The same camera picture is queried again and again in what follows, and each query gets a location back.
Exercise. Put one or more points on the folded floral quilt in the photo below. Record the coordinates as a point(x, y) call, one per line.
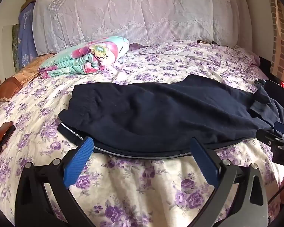
point(85, 56)

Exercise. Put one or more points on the purple floral bed sheet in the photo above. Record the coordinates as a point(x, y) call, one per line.
point(156, 63)

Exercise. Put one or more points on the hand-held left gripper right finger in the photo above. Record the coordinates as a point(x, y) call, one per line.
point(203, 160)

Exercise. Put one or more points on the green wall picture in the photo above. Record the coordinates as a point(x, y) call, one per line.
point(15, 49)

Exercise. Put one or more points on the dark clothing pile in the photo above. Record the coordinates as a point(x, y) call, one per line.
point(272, 101)

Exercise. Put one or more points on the brick pattern curtain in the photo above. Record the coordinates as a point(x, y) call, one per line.
point(282, 40)

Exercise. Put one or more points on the white lace pillow cover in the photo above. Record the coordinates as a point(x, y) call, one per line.
point(132, 11)

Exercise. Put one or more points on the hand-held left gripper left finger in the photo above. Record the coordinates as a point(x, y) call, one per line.
point(79, 160)

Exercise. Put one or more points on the blue hanging cloth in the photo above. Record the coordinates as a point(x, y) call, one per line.
point(26, 37)

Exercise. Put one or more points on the dark navy pants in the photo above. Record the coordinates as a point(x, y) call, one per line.
point(144, 113)

